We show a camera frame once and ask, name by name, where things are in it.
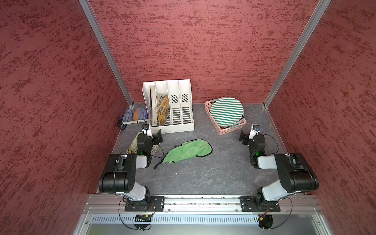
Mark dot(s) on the orange comic book in rack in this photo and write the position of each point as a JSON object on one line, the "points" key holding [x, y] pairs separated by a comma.
{"points": [[162, 109]]}

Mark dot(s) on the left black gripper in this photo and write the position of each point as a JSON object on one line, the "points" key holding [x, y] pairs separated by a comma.
{"points": [[155, 138]]}

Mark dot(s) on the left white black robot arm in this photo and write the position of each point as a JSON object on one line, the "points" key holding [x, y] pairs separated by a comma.
{"points": [[118, 176]]}

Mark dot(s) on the left aluminium corner post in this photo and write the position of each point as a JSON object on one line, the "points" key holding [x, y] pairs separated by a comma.
{"points": [[90, 15]]}

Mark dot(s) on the white file organizer rack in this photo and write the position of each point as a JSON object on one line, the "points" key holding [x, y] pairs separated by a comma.
{"points": [[178, 93]]}

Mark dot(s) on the right aluminium corner post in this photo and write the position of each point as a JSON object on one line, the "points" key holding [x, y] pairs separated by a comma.
{"points": [[303, 39]]}

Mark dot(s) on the floral picture book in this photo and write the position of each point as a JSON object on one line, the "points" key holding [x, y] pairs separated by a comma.
{"points": [[133, 147]]}

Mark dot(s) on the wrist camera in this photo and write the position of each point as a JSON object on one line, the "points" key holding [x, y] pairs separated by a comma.
{"points": [[146, 128], [255, 129]]}

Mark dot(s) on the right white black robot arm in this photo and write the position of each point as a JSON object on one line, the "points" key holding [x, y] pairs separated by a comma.
{"points": [[295, 173]]}

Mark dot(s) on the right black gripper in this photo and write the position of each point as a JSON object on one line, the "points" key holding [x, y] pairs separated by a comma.
{"points": [[245, 136]]}

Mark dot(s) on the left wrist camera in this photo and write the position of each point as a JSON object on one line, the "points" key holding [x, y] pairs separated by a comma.
{"points": [[146, 128]]}

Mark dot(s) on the aluminium corner post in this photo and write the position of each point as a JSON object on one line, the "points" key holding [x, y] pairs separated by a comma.
{"points": [[303, 39], [90, 15]]}

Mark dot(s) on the green microfiber cloth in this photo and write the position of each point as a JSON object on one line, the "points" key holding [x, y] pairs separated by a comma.
{"points": [[187, 150]]}

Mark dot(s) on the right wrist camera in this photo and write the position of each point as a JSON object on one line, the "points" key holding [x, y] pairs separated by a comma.
{"points": [[255, 129]]}

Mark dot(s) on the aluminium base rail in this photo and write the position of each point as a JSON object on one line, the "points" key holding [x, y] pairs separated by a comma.
{"points": [[217, 204]]}

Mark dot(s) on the pink plastic basket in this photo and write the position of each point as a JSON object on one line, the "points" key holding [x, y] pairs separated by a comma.
{"points": [[221, 130]]}

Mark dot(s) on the green striped round plate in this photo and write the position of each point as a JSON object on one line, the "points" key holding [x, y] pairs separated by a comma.
{"points": [[227, 111]]}

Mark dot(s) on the blue book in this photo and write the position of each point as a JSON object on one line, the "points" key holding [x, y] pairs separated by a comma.
{"points": [[133, 115]]}

